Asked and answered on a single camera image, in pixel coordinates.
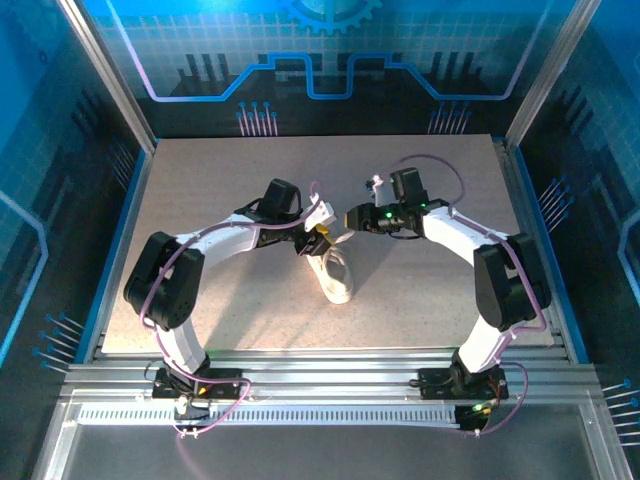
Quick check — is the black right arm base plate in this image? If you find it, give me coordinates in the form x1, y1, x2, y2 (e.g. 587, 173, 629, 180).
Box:
416, 366, 510, 401

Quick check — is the white sneaker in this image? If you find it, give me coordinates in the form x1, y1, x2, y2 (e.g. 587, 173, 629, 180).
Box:
303, 231, 357, 306

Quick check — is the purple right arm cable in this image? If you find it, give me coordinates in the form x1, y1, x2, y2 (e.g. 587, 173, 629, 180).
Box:
380, 152, 550, 438

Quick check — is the black controller board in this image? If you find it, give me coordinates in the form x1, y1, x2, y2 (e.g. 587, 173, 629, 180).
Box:
171, 394, 212, 422
456, 400, 495, 432

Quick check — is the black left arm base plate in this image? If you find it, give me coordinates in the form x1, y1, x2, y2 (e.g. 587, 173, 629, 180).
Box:
151, 366, 245, 401

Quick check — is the white slotted cable duct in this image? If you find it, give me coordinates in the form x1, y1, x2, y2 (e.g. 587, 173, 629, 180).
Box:
77, 405, 464, 430

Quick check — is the aluminium frame rail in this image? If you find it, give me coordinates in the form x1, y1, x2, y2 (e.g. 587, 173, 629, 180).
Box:
63, 346, 602, 409

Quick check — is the aluminium frame post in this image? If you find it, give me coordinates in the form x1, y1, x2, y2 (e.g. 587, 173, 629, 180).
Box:
503, 0, 604, 149
56, 0, 159, 154

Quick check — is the aluminium side rail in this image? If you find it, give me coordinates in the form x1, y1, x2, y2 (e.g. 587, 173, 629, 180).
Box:
492, 138, 574, 362

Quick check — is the white shoelace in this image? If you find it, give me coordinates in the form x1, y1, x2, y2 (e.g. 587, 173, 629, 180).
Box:
323, 231, 355, 272

